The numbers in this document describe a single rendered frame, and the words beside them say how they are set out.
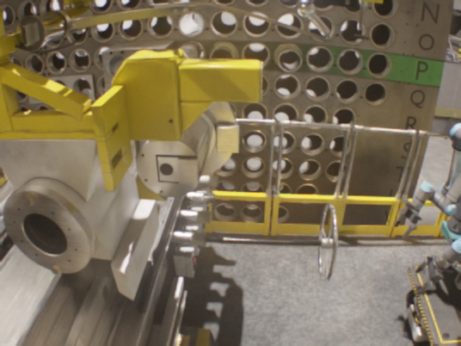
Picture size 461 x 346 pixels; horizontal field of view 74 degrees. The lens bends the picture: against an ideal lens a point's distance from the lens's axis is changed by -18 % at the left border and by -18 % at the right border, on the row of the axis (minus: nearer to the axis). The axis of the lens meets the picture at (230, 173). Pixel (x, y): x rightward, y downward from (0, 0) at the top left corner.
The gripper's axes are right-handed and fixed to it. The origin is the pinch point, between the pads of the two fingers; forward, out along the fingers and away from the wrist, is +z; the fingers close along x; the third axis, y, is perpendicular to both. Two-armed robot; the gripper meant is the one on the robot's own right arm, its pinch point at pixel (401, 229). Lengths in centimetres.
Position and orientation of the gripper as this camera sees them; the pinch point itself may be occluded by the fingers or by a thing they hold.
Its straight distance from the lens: 217.3
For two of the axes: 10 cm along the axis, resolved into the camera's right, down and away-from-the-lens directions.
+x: -0.2, -3.9, 9.2
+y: 9.2, 3.6, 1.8
